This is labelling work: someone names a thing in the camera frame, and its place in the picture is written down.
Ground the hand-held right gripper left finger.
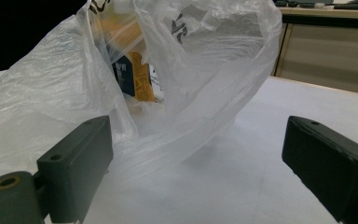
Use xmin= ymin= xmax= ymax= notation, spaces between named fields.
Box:
xmin=36 ymin=115 xmax=115 ymax=224

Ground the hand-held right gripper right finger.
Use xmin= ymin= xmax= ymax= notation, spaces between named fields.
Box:
xmin=281 ymin=115 xmax=358 ymax=224

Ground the clear plastic bag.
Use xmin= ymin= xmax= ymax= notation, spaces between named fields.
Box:
xmin=0 ymin=0 xmax=283 ymax=189

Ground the orange drink bottle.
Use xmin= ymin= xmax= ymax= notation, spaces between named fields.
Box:
xmin=101 ymin=12 xmax=165 ymax=104

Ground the white table sheet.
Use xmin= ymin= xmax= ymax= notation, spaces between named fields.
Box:
xmin=0 ymin=70 xmax=358 ymax=224

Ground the beige wooden cabinet desk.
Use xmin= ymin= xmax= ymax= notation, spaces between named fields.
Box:
xmin=270 ymin=6 xmax=358 ymax=97

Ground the black keyboard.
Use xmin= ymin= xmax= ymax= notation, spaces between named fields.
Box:
xmin=333 ymin=2 xmax=358 ymax=11

